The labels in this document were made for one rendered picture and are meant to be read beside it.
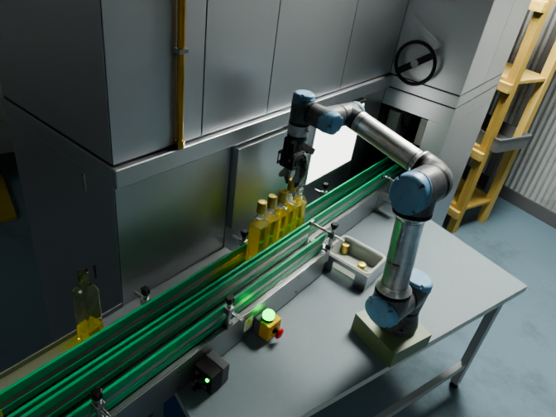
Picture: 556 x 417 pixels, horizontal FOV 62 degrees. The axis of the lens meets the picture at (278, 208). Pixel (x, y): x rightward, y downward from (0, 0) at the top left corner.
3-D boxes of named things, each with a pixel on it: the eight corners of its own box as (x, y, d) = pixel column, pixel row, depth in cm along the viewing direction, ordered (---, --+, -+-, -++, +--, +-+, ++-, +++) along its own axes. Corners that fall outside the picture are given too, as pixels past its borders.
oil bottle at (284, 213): (273, 244, 189) (280, 200, 177) (284, 251, 186) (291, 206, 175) (264, 250, 185) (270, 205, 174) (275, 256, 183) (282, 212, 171)
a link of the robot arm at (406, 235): (414, 319, 156) (455, 170, 131) (389, 339, 147) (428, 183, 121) (384, 301, 163) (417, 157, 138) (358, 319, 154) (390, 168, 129)
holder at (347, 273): (331, 243, 216) (334, 230, 212) (382, 272, 203) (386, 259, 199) (309, 259, 205) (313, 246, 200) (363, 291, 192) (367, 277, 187)
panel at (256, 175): (347, 160, 241) (361, 97, 223) (352, 161, 240) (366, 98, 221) (226, 226, 178) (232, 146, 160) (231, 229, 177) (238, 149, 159)
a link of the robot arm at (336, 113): (353, 110, 150) (328, 98, 157) (331, 115, 143) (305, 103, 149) (347, 132, 155) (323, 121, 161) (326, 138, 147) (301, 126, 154)
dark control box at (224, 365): (210, 366, 151) (212, 348, 147) (227, 381, 148) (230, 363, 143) (192, 381, 146) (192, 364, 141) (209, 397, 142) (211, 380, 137)
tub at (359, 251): (341, 248, 214) (344, 232, 209) (383, 271, 203) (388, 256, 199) (319, 265, 202) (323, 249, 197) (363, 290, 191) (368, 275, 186)
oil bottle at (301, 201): (289, 232, 197) (297, 189, 186) (300, 238, 195) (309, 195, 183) (281, 237, 193) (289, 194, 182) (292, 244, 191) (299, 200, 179)
